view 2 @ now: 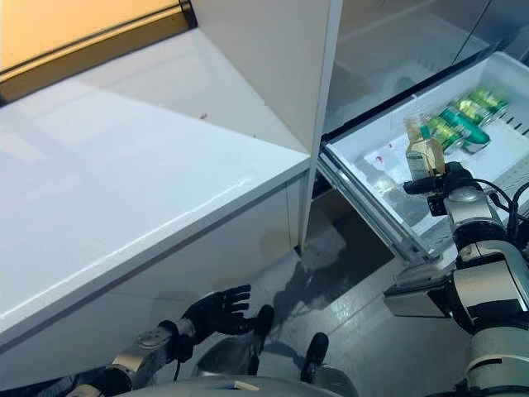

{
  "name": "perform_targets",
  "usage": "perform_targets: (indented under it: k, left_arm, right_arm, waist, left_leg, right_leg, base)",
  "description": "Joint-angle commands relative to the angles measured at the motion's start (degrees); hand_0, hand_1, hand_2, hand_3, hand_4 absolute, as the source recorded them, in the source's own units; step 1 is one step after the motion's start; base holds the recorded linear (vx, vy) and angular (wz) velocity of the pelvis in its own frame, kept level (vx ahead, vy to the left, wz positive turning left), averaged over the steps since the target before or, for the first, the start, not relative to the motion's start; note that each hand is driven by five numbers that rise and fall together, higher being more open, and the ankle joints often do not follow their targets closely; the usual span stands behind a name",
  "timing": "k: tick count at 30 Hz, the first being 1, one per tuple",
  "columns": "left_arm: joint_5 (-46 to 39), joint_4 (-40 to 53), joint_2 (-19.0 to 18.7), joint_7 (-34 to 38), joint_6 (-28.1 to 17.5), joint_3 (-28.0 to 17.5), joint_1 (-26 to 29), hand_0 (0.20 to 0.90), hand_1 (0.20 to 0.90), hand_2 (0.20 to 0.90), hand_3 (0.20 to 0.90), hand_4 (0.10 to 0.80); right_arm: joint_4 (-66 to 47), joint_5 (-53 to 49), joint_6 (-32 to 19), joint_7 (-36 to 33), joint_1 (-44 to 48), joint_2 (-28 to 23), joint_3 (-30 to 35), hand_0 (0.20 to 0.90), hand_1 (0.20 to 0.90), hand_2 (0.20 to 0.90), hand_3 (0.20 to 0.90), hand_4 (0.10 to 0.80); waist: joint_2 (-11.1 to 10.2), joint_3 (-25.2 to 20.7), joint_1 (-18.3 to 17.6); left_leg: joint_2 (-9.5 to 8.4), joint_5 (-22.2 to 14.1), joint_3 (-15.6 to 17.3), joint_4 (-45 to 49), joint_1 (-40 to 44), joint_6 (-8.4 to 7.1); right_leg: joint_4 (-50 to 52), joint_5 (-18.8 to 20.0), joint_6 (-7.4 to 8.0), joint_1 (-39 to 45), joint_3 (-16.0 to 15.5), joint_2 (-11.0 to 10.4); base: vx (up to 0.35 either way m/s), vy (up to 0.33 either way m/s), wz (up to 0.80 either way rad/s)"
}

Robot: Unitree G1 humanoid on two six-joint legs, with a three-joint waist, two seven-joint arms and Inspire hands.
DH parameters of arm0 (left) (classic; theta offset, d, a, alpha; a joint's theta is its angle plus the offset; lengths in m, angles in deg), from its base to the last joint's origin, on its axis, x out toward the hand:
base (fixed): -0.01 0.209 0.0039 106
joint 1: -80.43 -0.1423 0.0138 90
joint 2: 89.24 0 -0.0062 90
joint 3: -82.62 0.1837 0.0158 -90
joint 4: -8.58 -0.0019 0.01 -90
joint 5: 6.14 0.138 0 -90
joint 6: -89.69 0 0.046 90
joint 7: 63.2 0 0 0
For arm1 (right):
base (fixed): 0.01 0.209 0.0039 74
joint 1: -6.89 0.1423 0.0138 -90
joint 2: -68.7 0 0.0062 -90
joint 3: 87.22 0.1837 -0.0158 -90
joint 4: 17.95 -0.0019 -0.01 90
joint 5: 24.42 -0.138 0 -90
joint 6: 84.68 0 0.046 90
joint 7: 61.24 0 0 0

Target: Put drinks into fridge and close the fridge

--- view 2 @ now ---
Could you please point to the grey robot torso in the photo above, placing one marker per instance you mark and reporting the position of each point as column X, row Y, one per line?
column 248, row 386

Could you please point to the stainless steel fridge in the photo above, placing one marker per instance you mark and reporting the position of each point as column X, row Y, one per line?
column 372, row 41

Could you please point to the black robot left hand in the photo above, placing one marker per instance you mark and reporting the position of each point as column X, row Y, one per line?
column 221, row 310

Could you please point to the black robot right foot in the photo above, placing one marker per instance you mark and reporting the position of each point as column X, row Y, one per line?
column 316, row 351

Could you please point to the dark framed window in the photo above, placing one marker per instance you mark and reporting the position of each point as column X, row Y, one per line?
column 82, row 37

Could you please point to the stainless fridge drawer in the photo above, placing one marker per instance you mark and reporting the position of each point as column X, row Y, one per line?
column 347, row 231

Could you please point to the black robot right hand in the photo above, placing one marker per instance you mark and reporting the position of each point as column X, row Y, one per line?
column 456, row 175

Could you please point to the tall white cabinet panel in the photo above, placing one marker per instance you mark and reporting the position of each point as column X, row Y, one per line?
column 281, row 82

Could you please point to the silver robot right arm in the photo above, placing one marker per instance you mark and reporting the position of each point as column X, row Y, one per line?
column 487, row 264

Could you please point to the yellow green drink can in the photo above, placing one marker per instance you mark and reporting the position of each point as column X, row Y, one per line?
column 473, row 111
column 492, row 101
column 448, row 134

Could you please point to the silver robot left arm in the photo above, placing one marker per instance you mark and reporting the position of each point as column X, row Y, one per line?
column 136, row 355

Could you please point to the fridge drawer with white bin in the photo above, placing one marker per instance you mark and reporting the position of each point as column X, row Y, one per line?
column 372, row 165

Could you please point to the teal green drink can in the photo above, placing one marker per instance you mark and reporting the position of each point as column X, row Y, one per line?
column 467, row 132

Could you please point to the yellow tea bottle white cap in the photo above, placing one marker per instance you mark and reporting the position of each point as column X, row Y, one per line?
column 421, row 157

